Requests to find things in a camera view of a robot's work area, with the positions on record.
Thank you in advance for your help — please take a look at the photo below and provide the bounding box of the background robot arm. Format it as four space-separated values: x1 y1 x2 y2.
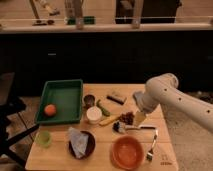
38 0 60 16

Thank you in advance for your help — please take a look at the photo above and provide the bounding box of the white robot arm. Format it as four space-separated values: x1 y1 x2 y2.
133 73 213 133

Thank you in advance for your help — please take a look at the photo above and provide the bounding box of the red bowl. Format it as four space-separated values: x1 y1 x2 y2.
110 136 144 170

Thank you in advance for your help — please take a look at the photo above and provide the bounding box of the brown grape bunch toy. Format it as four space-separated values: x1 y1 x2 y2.
119 112 134 125

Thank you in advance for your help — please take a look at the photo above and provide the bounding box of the black dish brush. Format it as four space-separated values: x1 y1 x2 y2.
112 122 154 134

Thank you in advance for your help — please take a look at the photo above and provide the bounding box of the yellow banana toy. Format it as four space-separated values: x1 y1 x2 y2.
99 116 119 126

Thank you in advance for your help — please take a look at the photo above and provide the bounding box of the green pepper toy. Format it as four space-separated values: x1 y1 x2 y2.
96 99 111 116

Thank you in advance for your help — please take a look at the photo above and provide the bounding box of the metal fork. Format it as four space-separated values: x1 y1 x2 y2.
146 129 158 162

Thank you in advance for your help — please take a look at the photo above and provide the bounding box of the white round container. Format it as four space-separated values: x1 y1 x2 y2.
86 106 102 124

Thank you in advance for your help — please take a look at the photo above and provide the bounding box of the small metal cup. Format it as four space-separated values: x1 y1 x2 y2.
83 94 95 108

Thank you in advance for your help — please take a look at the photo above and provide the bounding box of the dark brown plate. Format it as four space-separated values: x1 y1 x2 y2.
68 131 96 160

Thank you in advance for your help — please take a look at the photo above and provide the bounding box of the grey folded cloth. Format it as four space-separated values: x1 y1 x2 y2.
68 127 88 159

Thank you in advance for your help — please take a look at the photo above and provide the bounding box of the green plastic tray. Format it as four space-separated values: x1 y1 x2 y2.
35 79 83 125

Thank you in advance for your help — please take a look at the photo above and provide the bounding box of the orange fruit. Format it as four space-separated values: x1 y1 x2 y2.
44 104 57 117

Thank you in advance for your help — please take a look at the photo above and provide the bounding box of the light green cup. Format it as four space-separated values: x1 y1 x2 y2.
35 131 51 148

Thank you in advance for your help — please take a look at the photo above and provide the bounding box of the green box on shelf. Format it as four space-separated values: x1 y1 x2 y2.
67 16 95 25

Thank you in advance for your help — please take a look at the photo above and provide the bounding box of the black chair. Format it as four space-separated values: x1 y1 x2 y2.
0 71 40 168

